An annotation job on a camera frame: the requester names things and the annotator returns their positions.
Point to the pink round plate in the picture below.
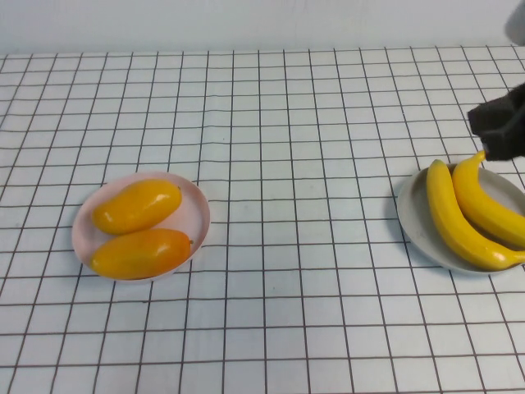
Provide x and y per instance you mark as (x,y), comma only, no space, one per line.
(194,209)

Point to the mango with orange blush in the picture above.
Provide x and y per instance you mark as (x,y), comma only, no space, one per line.
(139,256)

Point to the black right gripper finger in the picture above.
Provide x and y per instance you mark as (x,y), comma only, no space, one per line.
(496,113)
(508,141)

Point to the yellow plastic banana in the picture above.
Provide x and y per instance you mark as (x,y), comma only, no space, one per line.
(480,197)

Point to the white black-grid tablecloth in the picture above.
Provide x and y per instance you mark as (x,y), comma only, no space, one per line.
(262,102)

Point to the grey round plate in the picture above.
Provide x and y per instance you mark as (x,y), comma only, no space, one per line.
(414,217)

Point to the yellow banana with green tip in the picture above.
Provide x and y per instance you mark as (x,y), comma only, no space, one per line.
(441,205)

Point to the plain yellow mango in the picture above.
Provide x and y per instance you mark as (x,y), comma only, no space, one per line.
(135,207)

